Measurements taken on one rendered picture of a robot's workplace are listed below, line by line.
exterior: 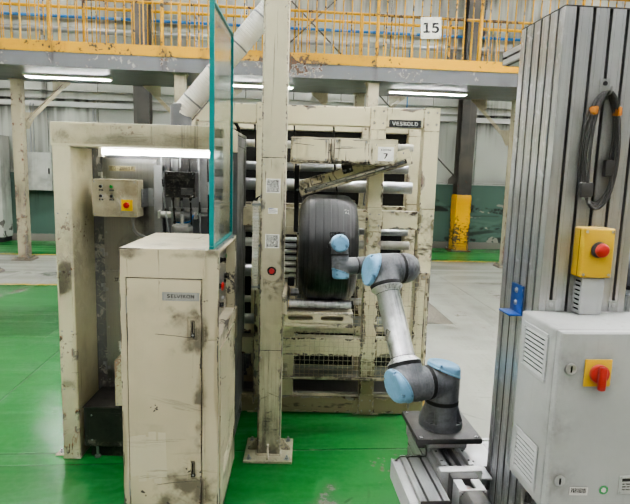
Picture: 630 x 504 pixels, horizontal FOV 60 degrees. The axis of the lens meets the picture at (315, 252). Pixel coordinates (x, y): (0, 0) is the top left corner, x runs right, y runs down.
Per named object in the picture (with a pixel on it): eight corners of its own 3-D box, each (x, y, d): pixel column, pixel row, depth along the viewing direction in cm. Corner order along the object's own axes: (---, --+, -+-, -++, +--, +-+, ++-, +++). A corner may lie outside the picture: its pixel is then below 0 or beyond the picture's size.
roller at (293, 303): (286, 300, 291) (286, 308, 289) (286, 297, 287) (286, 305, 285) (352, 302, 292) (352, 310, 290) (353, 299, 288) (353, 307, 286)
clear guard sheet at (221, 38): (208, 249, 218) (209, -3, 204) (228, 233, 273) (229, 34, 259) (213, 249, 218) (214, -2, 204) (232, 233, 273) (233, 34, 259)
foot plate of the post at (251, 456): (242, 463, 299) (242, 456, 299) (248, 439, 326) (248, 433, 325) (291, 464, 300) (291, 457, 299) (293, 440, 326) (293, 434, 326)
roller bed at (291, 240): (264, 284, 332) (265, 236, 328) (266, 280, 346) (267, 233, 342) (297, 285, 332) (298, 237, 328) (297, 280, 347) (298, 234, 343)
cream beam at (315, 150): (290, 162, 308) (290, 136, 306) (291, 163, 333) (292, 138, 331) (397, 165, 309) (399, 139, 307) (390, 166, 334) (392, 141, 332)
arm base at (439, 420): (468, 433, 187) (470, 406, 186) (425, 434, 186) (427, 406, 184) (453, 414, 202) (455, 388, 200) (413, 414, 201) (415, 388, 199)
